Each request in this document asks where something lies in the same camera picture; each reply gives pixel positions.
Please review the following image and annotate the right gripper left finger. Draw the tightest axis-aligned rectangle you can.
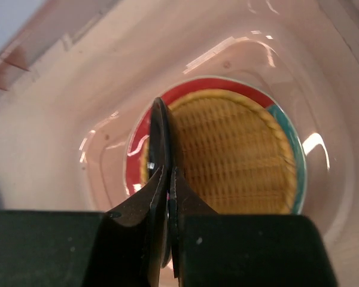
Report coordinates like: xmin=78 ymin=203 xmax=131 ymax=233
xmin=0 ymin=167 xmax=165 ymax=286

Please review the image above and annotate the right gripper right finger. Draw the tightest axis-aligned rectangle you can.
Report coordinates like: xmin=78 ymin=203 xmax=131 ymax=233
xmin=169 ymin=168 xmax=338 ymax=286

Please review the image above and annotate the red and teal plate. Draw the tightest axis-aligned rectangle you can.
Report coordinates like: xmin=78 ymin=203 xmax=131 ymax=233
xmin=124 ymin=77 xmax=308 ymax=213

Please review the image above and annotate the woven bamboo plate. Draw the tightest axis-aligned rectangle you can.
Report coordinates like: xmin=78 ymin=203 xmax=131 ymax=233
xmin=139 ymin=88 xmax=299 ymax=215

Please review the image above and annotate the black plate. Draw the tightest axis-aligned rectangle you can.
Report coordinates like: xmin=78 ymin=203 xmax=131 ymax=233
xmin=148 ymin=97 xmax=172 ymax=268

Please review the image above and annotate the pink translucent plastic bin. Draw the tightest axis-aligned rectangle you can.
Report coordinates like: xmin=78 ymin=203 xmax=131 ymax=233
xmin=0 ymin=1 xmax=359 ymax=286

